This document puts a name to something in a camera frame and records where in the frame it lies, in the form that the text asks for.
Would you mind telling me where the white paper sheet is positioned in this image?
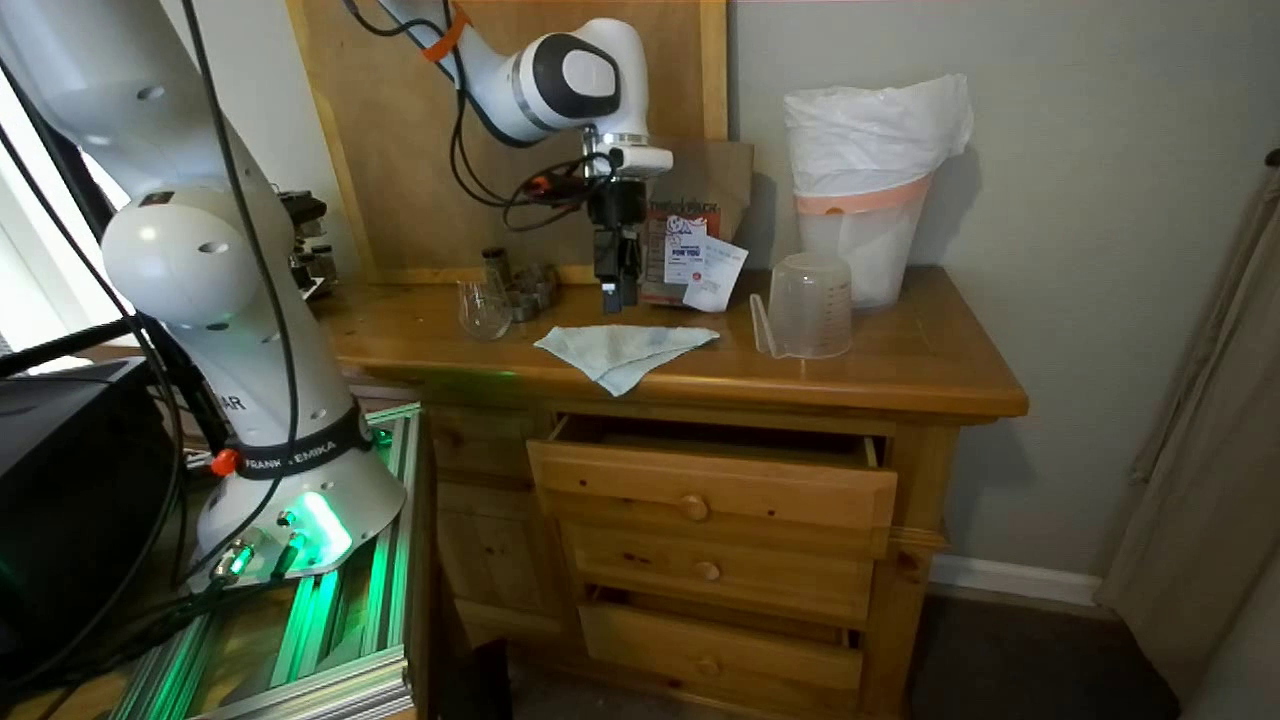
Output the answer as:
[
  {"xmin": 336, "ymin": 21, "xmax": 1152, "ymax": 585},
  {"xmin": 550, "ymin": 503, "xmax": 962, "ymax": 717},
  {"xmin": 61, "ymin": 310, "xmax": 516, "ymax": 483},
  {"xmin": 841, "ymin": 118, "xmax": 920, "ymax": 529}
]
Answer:
[{"xmin": 530, "ymin": 321, "xmax": 722, "ymax": 400}]

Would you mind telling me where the brown pouch with white label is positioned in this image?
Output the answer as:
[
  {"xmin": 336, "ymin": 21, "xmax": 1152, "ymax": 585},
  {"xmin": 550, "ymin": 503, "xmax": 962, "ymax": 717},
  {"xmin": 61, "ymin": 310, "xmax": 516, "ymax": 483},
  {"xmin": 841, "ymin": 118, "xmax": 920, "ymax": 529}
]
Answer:
[{"xmin": 648, "ymin": 138, "xmax": 758, "ymax": 310}]

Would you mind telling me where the white paper card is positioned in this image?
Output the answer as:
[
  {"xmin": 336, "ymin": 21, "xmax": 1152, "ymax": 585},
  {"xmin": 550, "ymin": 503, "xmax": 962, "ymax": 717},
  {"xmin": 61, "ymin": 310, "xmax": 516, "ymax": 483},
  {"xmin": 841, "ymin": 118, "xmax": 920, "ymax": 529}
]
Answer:
[{"xmin": 680, "ymin": 238, "xmax": 752, "ymax": 317}]

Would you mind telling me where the black box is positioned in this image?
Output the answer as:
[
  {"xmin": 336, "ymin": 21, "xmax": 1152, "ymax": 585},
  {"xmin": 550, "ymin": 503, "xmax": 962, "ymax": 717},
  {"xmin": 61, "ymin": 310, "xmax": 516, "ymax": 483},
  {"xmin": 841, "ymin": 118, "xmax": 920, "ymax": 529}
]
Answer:
[{"xmin": 0, "ymin": 356, "xmax": 204, "ymax": 684}]

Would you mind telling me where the crumpled clear plastic bag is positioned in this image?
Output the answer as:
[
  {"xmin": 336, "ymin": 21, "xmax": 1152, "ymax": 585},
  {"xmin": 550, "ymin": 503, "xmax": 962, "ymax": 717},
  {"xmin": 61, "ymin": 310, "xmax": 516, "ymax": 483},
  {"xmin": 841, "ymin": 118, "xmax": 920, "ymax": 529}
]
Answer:
[{"xmin": 481, "ymin": 246, "xmax": 563, "ymax": 321}]

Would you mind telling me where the wooden dresser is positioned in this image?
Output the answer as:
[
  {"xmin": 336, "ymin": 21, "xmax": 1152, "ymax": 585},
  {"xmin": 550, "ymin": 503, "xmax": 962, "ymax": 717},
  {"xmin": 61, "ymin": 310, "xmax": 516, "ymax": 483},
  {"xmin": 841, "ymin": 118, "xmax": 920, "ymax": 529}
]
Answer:
[{"xmin": 311, "ymin": 259, "xmax": 1032, "ymax": 720}]

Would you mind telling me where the aluminium frame base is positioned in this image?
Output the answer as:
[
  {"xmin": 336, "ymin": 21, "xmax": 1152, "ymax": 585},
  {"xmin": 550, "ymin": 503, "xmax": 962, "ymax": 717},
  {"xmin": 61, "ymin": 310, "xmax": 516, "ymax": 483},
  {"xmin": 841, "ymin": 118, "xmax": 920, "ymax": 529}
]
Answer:
[{"xmin": 112, "ymin": 395, "xmax": 432, "ymax": 720}]

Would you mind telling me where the black device on stand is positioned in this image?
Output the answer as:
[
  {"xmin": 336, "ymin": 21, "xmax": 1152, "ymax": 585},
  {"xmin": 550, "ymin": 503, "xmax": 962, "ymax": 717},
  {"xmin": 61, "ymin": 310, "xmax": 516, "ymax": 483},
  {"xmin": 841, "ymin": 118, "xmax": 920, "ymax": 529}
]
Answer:
[{"xmin": 277, "ymin": 189, "xmax": 336, "ymax": 310}]

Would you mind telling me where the clear plastic container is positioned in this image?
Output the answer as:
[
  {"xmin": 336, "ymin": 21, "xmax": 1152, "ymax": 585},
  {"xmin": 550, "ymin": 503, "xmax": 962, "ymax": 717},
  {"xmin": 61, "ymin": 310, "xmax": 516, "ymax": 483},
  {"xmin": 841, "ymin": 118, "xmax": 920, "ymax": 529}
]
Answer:
[{"xmin": 769, "ymin": 251, "xmax": 857, "ymax": 366}]

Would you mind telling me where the trash can with white bag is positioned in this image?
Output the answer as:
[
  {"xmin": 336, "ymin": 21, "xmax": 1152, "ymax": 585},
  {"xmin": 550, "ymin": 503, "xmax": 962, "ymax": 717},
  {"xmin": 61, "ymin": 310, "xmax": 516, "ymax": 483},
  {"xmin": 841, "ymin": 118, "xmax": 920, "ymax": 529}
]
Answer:
[{"xmin": 778, "ymin": 73, "xmax": 976, "ymax": 317}]

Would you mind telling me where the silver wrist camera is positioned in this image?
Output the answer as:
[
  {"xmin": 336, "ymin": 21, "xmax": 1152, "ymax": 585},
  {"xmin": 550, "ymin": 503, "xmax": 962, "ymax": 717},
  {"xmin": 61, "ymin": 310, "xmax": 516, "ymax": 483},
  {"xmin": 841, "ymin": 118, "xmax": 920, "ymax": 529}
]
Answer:
[{"xmin": 611, "ymin": 139, "xmax": 674, "ymax": 176}]

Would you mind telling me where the wooden drawer with knob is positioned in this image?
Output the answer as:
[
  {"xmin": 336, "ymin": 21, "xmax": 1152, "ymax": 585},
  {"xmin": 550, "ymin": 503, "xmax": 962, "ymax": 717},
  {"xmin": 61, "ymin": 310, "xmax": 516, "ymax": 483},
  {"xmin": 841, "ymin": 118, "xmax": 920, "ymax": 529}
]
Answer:
[
  {"xmin": 576, "ymin": 597, "xmax": 868, "ymax": 713},
  {"xmin": 556, "ymin": 516, "xmax": 883, "ymax": 630},
  {"xmin": 524, "ymin": 414, "xmax": 899, "ymax": 538}
]

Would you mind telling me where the clear glass jar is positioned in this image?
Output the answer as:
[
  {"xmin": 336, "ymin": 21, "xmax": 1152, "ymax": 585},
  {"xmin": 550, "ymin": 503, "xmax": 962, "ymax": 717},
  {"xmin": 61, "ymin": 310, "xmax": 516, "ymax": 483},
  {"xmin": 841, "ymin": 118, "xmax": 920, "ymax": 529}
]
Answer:
[{"xmin": 457, "ymin": 271, "xmax": 519, "ymax": 341}]

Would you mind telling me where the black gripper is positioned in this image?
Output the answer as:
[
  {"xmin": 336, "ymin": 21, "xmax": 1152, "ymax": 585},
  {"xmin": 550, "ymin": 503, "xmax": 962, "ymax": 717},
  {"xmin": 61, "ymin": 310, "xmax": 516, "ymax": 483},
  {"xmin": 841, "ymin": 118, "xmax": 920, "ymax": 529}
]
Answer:
[{"xmin": 588, "ymin": 171, "xmax": 656, "ymax": 317}]

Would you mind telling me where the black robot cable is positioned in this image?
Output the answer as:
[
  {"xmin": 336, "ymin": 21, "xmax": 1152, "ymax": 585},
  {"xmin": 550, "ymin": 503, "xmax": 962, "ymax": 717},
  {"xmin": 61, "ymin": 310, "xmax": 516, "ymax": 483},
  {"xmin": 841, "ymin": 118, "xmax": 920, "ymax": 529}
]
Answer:
[{"xmin": 177, "ymin": 0, "xmax": 605, "ymax": 464}]

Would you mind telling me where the white baseboard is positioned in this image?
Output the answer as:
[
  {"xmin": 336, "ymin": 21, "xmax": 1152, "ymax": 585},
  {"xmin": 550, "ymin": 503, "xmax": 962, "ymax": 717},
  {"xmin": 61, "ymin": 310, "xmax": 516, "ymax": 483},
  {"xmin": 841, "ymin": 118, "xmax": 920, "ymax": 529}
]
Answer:
[{"xmin": 929, "ymin": 551, "xmax": 1112, "ymax": 622}]

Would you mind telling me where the wooden board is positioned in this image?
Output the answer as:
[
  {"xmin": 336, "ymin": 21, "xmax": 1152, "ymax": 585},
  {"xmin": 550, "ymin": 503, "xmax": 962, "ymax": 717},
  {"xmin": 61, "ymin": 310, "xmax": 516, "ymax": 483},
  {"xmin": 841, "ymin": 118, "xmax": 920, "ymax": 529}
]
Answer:
[{"xmin": 283, "ymin": 0, "xmax": 736, "ymax": 290}]

